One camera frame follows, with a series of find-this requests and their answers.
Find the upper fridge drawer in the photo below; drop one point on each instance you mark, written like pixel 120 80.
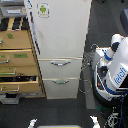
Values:
pixel 63 68

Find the grey box on cabinet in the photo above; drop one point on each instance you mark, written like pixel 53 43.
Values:
pixel 13 11

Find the lower fridge drawer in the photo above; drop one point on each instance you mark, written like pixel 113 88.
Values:
pixel 61 88

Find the green android sticker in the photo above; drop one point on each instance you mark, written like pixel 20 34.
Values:
pixel 43 10

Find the fridge drawer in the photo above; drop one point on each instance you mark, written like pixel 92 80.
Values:
pixel 61 88
pixel 63 68

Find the white fridge door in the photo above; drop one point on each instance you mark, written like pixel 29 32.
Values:
pixel 63 33

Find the white blue robot body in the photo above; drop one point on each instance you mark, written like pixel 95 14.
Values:
pixel 110 67

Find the white refrigerator body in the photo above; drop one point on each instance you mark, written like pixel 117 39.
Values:
pixel 59 29

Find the wooden drawer cabinet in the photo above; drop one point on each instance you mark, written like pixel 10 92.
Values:
pixel 19 69

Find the grey bin under cabinet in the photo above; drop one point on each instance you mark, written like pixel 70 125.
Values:
pixel 11 100

